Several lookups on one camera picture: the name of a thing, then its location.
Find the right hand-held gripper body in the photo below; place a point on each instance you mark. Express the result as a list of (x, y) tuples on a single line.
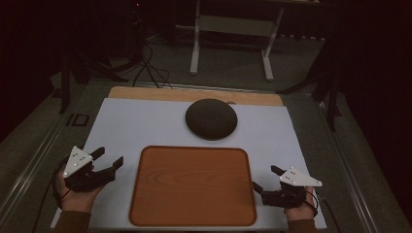
[(290, 191)]

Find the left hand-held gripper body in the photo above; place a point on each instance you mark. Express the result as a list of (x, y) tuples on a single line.
[(85, 176)]

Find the person's left hand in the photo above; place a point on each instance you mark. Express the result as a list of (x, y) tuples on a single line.
[(77, 198)]

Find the person's right hand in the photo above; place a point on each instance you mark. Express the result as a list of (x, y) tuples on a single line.
[(301, 212)]

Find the white table mat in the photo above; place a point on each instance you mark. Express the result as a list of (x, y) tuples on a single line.
[(129, 129)]

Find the brown wooden tray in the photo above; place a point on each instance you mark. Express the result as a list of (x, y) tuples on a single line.
[(193, 186)]

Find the dark round lid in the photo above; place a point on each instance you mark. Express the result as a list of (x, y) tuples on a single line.
[(211, 119)]

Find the black camera stand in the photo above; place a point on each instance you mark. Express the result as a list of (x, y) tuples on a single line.
[(324, 77), (84, 64)]

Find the white metal table frame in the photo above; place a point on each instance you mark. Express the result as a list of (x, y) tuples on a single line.
[(234, 32)]

